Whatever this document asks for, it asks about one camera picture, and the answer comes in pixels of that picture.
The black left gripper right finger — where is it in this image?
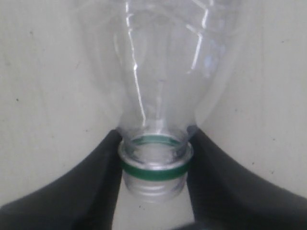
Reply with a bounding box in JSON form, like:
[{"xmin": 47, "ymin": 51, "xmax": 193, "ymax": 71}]
[{"xmin": 188, "ymin": 126, "xmax": 307, "ymax": 230}]

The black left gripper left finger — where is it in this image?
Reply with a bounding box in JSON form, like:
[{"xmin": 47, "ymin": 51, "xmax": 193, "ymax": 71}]
[{"xmin": 0, "ymin": 130, "xmax": 122, "ymax": 230}]

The clear plastic bottle green label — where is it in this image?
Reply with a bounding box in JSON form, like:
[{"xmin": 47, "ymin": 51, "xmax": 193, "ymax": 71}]
[{"xmin": 76, "ymin": 0, "xmax": 250, "ymax": 203}]

